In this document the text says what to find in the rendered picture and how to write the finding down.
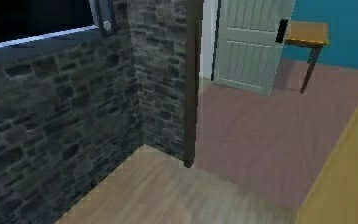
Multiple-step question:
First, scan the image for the pale green panelled door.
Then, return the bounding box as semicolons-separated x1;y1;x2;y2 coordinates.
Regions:
211;0;297;96

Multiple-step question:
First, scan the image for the orange wooden table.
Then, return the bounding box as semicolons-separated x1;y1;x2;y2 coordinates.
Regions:
283;20;330;95

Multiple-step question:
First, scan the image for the dark brown door frame post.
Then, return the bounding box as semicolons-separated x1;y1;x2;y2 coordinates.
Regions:
182;0;205;169

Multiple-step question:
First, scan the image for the black door handle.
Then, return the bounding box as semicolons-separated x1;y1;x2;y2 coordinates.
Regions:
275;18;289;44

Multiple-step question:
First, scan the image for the dark window with white frame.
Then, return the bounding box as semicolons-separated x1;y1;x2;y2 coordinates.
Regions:
0;0;119;52

